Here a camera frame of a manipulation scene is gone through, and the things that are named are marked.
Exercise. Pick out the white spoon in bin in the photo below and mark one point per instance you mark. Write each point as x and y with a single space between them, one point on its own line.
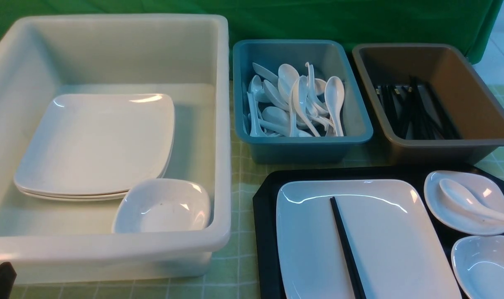
298 95
256 129
334 99

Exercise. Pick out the green backdrop cloth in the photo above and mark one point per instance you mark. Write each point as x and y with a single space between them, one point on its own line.
463 24

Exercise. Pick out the teal plastic bin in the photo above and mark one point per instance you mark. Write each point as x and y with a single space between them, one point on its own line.
268 68

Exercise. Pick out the top white square plate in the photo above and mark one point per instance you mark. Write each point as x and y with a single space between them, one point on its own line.
73 114

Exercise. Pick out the white square plate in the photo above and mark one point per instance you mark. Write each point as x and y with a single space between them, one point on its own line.
73 114
69 197

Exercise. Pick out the brown plastic bin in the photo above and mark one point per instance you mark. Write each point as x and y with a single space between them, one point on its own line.
472 107

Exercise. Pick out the black chopsticks bundle in bin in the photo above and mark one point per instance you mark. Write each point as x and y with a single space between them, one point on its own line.
415 111

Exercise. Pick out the black chopstick pair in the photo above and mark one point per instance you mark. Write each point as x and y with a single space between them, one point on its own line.
352 270

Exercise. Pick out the white spoon left in bin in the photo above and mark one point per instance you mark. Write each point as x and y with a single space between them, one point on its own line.
256 129

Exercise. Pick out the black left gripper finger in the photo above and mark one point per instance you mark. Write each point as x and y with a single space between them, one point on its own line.
7 279

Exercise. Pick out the lower white square plate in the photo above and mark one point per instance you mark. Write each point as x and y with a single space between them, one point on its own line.
69 197

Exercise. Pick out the large white plastic tub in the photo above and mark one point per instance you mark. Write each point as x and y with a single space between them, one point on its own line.
185 56

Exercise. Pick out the white bowl tray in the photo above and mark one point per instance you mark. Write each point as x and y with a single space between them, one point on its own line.
478 265
453 215

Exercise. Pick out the white spoon rightmost in bin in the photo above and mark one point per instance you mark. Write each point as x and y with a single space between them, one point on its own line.
334 99

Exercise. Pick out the white soup spoon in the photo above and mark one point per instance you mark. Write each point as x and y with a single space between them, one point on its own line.
458 193

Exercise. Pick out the green checkered tablecloth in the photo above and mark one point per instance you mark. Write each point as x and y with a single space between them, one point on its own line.
233 270

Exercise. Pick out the white rectangular rice plate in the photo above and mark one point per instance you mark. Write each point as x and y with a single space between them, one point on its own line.
395 246

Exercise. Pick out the white spoon centre in bin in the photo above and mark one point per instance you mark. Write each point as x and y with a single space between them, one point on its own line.
298 95

